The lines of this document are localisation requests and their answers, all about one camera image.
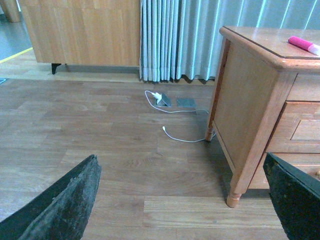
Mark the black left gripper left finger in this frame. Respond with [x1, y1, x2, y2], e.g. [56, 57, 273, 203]
[0, 154, 102, 240]

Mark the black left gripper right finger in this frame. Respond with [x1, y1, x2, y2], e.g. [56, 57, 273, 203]
[263, 153, 320, 240]

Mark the pink marker with clear cap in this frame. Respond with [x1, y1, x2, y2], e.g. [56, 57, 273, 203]
[287, 36, 320, 56]

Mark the wooden drawer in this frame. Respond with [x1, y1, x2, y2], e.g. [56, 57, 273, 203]
[267, 101, 320, 154]
[248, 153, 320, 189]

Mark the wooden nightstand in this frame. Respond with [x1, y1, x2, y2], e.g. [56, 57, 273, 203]
[205, 26, 320, 208]

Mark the closed metal floor plate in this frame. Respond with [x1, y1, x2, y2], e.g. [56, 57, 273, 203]
[176, 98, 196, 108]

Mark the black cabinet leg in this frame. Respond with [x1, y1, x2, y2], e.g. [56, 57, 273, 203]
[51, 63, 62, 75]

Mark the white charger plug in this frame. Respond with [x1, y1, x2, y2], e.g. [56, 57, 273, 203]
[151, 92, 162, 100]

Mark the open metal floor socket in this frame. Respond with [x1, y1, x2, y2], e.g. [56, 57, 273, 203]
[153, 93, 172, 107]

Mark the light wooden cabinet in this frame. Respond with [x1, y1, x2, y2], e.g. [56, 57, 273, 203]
[19, 0, 141, 67]

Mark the grey pleated curtain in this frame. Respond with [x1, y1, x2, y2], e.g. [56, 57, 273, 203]
[138, 0, 320, 83]

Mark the white charging cable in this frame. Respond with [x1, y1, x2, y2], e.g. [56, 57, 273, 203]
[144, 90, 217, 143]

